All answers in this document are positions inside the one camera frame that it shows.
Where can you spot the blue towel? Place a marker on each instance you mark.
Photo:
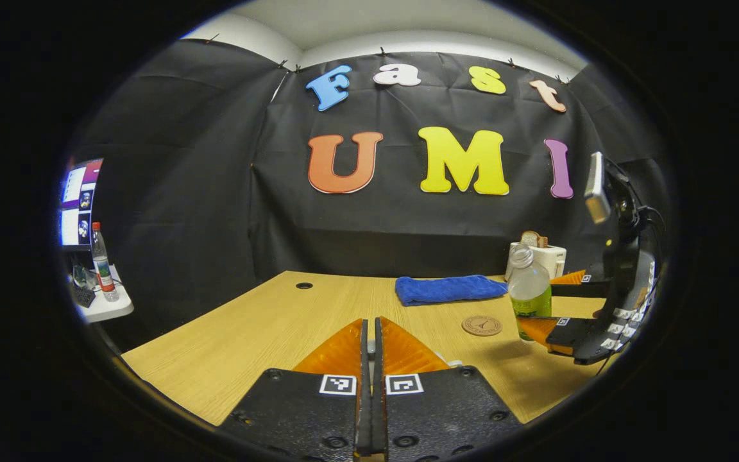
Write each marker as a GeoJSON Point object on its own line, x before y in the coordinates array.
{"type": "Point", "coordinates": [450, 289]}

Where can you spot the green label water bottle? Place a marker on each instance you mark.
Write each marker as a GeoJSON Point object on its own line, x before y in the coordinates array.
{"type": "Point", "coordinates": [528, 295]}

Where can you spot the small red cap bottle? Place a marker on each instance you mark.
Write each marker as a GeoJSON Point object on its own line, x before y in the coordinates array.
{"type": "Point", "coordinates": [103, 269]}

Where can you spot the small dark device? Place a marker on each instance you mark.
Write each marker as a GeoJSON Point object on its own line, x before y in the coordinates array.
{"type": "Point", "coordinates": [84, 296]}

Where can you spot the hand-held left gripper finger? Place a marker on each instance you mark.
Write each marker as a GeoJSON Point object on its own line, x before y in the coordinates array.
{"type": "Point", "coordinates": [378, 410]}
{"type": "Point", "coordinates": [364, 410]}

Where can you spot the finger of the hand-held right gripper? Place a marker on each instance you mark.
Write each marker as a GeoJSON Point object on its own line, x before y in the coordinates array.
{"type": "Point", "coordinates": [575, 330]}
{"type": "Point", "coordinates": [581, 290]}

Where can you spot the black backdrop cloth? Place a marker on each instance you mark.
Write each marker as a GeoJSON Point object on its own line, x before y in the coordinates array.
{"type": "Point", "coordinates": [215, 192]}

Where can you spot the white toaster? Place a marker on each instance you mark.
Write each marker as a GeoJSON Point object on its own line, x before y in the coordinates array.
{"type": "Point", "coordinates": [555, 260]}

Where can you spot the computer monitor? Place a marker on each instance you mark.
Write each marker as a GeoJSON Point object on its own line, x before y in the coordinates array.
{"type": "Point", "coordinates": [79, 205]}

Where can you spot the white side table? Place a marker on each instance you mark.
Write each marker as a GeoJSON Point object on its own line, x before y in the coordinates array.
{"type": "Point", "coordinates": [110, 308]}

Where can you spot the round brown coaster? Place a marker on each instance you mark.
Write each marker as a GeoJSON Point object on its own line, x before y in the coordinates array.
{"type": "Point", "coordinates": [482, 325]}

